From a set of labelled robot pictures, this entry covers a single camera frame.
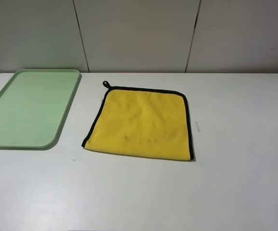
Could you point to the yellow towel with black trim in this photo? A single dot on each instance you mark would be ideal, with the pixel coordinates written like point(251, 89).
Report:
point(139, 122)

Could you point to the light green plastic tray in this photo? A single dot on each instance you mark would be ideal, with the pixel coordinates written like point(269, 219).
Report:
point(34, 105)

